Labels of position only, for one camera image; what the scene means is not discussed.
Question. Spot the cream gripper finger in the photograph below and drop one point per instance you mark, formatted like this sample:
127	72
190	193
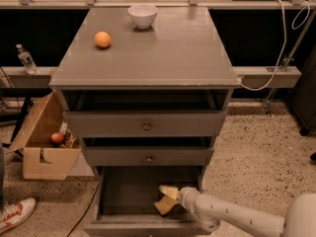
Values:
170	191

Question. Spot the yellow sponge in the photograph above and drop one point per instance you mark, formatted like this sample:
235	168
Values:
165	205

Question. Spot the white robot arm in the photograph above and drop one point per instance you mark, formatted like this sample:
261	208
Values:
208	211

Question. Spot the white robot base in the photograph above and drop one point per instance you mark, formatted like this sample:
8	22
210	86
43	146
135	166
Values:
300	218

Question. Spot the grey open bottom drawer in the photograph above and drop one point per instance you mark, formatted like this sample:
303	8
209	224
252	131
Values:
126	197

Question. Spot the grey middle drawer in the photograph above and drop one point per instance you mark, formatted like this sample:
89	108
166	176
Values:
148	151

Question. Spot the grey drawer cabinet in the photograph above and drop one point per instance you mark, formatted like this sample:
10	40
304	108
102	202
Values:
181	51

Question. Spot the grey top drawer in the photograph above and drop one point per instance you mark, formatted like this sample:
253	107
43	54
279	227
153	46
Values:
144	113

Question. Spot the small white item in box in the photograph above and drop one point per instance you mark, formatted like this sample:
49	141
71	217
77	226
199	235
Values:
63	128

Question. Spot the red apple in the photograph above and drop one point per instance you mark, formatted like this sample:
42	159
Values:
57	138

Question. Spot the cardboard box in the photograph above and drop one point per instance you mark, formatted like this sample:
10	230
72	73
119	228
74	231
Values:
41	159

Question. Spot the white and red sneaker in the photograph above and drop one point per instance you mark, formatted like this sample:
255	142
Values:
12	215

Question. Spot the orange fruit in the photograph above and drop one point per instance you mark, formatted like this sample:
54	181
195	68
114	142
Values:
102	39

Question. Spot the white bowl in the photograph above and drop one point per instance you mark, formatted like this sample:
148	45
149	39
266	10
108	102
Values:
143	16

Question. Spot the metal tripod pole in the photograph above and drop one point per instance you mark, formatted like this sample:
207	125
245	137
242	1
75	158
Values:
284	60

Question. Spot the clear water bottle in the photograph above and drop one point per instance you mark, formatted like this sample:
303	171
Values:
26	59

